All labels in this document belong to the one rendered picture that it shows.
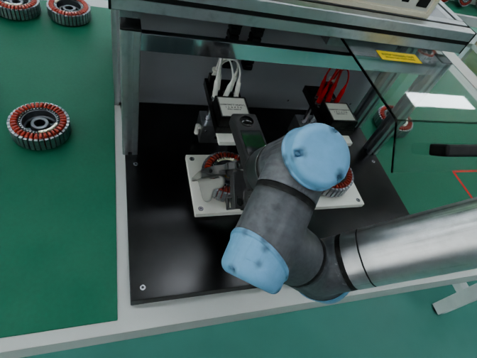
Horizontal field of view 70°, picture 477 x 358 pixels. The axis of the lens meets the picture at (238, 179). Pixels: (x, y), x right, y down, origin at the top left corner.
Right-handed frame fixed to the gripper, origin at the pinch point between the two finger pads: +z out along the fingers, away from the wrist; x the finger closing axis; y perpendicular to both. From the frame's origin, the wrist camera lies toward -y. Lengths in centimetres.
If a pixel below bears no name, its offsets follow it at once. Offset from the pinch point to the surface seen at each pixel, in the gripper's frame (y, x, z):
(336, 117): -10.9, 22.3, -6.9
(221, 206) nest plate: 6.2, -2.0, -0.7
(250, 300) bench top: 23.5, 0.7, -6.7
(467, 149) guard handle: 0.5, 28.6, -29.5
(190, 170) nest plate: -1.8, -7.0, 3.9
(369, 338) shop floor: 62, 75, 57
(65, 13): -49, -34, 31
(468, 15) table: -95, 164, 61
